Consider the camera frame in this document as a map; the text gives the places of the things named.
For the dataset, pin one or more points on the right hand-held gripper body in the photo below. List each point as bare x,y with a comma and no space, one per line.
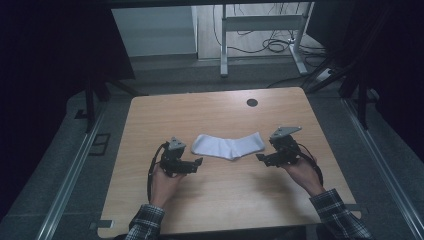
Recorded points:
285,148

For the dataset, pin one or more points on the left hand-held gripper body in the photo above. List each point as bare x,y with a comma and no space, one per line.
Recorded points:
171,158

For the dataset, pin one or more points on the white sock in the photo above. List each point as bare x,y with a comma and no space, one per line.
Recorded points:
226,146

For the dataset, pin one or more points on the person's left hand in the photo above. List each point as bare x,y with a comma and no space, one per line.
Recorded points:
163,190

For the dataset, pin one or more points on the person's right hand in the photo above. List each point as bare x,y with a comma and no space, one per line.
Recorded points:
306,176

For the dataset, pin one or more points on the black round table grommet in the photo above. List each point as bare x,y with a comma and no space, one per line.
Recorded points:
252,102

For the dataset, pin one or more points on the white power strip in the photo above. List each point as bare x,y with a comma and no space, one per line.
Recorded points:
324,75

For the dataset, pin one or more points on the dark tripod stand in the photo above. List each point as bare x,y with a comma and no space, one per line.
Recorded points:
90,110
362,103

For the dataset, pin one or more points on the grey partition panel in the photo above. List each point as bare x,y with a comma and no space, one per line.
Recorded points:
153,30

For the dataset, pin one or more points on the dark curtain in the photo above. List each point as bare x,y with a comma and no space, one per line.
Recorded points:
50,66
393,66

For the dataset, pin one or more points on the grey metal table bracket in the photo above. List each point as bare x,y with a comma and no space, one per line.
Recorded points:
358,208

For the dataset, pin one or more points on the aluminium floor rail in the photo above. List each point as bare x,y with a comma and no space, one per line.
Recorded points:
386,160
66,190

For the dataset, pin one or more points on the white metal desk frame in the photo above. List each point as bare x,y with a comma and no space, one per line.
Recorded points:
263,23

